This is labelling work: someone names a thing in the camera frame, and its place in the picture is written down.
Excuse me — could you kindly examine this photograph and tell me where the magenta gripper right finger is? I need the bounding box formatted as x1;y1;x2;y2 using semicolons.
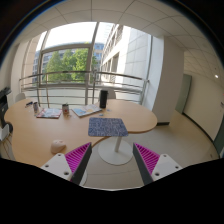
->
133;143;182;185

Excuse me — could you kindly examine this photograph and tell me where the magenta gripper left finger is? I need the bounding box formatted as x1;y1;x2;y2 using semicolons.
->
42;143;92;186

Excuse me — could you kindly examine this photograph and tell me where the blue patterned mouse pad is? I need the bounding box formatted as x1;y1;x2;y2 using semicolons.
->
88;117;128;137

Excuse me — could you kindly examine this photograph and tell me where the red-edged magazine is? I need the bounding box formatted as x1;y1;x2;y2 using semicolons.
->
37;108;62;119

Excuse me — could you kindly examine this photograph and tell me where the open magazine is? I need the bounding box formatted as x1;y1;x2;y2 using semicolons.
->
73;104;101;117

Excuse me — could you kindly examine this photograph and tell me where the small grey can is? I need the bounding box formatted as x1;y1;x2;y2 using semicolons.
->
33;102;39;113

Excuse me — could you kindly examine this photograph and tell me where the black cylindrical speaker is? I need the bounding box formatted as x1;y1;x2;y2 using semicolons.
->
100;90;108;109

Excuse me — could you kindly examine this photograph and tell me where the grey-green door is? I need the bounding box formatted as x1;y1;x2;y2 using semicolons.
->
176;74;192;114

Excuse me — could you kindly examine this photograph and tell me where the metal window railing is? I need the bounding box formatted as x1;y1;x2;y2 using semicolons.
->
19;71;149;107

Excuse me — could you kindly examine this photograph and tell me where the white chair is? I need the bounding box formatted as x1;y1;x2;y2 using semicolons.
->
15;93;26;103

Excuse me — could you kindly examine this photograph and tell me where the black device at left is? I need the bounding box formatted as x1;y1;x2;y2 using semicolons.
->
0;87;11;128

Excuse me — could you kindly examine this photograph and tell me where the white table pedestal base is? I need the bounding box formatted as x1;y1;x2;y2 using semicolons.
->
98;137;133;166

